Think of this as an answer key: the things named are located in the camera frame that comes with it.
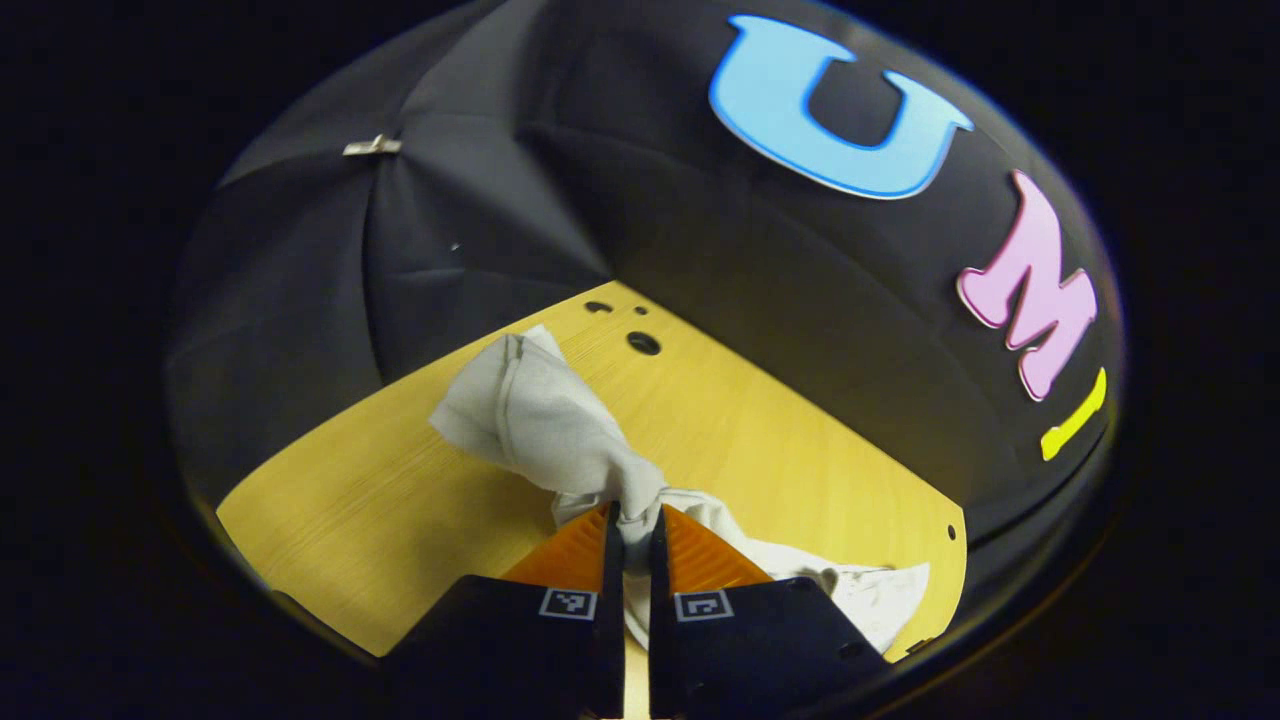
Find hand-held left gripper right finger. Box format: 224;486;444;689
647;503;893;720

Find black backdrop cloth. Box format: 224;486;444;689
165;0;1126;601

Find white jeans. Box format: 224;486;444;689
430;325;931;656

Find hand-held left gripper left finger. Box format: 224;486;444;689
383;503;627;720

